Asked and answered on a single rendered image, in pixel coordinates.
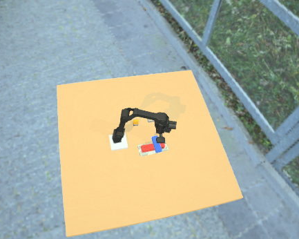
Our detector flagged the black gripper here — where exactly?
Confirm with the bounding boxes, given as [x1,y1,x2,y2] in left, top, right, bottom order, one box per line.
[155,124,165,144]

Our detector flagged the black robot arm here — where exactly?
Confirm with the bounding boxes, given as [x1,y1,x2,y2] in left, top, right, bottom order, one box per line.
[112,108,177,144]

